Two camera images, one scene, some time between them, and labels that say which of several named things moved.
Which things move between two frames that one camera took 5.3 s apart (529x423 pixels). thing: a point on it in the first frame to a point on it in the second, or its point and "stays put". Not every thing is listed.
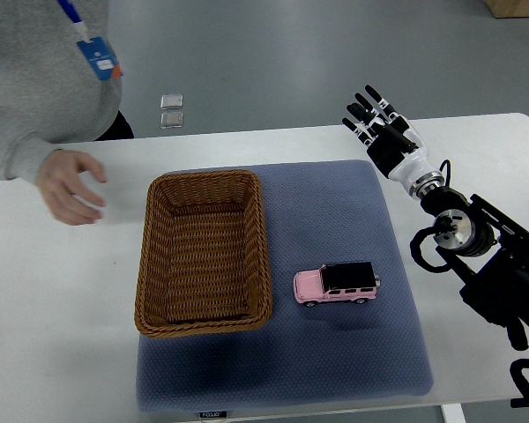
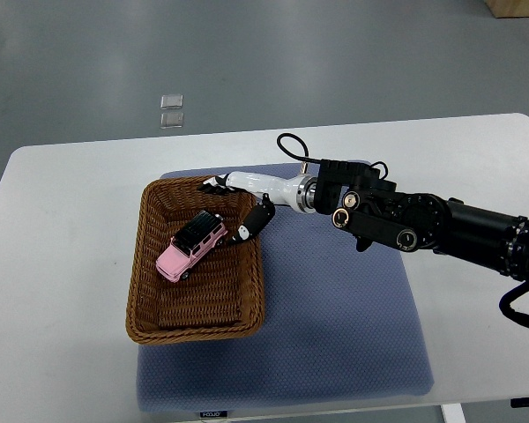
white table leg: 452,413 stays put
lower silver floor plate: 171,120 stays put
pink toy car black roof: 337,282 to 193,241
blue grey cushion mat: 348,320 stays put
